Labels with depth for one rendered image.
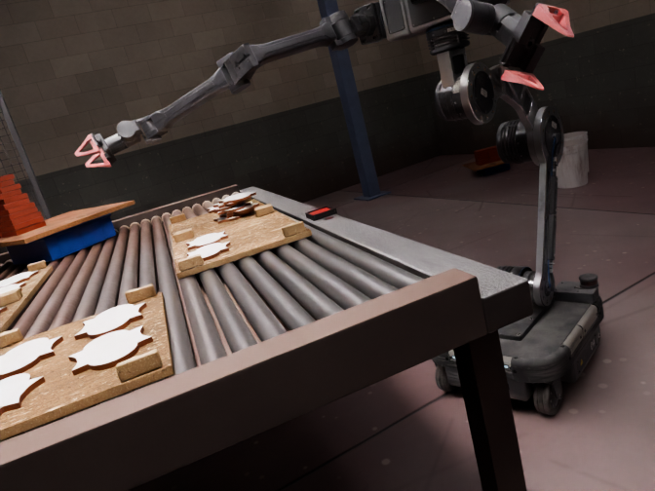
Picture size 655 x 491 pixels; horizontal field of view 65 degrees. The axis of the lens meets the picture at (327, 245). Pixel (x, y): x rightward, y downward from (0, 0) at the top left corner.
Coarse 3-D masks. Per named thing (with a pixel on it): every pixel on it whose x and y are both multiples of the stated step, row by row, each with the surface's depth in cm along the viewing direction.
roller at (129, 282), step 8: (136, 224) 241; (136, 232) 219; (136, 240) 201; (128, 248) 183; (136, 248) 184; (128, 256) 168; (136, 256) 172; (128, 264) 156; (136, 264) 161; (128, 272) 146; (136, 272) 152; (128, 280) 138; (136, 280) 144; (120, 288) 133; (128, 288) 129; (120, 296) 124; (120, 304) 117; (128, 392) 76; (104, 400) 72
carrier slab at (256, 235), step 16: (240, 224) 164; (256, 224) 157; (272, 224) 151; (288, 224) 146; (192, 240) 159; (224, 240) 147; (240, 240) 142; (256, 240) 137; (272, 240) 132; (288, 240) 131; (176, 256) 142; (224, 256) 128; (240, 256) 128; (176, 272) 125; (192, 272) 125
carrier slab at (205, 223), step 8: (200, 216) 200; (208, 216) 195; (216, 216) 190; (248, 216) 174; (176, 224) 196; (184, 224) 192; (192, 224) 187; (200, 224) 183; (208, 224) 179; (216, 224) 174; (224, 224) 171; (232, 224) 168; (200, 232) 168; (208, 232) 166
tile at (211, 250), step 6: (204, 246) 140; (210, 246) 139; (216, 246) 136; (222, 246) 135; (192, 252) 137; (198, 252) 135; (204, 252) 134; (210, 252) 132; (216, 252) 130; (204, 258) 129; (210, 258) 129
